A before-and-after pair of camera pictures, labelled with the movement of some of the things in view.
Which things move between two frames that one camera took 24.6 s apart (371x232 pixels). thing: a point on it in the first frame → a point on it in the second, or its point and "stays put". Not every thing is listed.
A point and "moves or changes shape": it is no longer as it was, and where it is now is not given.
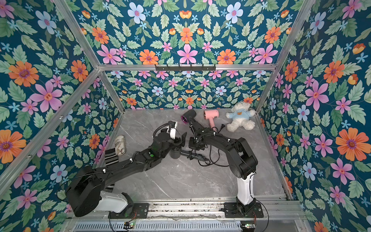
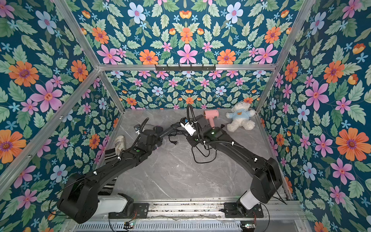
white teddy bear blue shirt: (240, 115) stays put
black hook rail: (185, 68) stays put
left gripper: (177, 144) → (153, 138)
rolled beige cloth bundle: (120, 145) stays put
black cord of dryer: (213, 162) → (193, 155)
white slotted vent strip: (159, 226) stays put
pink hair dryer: (210, 114) stays put
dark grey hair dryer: (189, 116) moves or changes shape
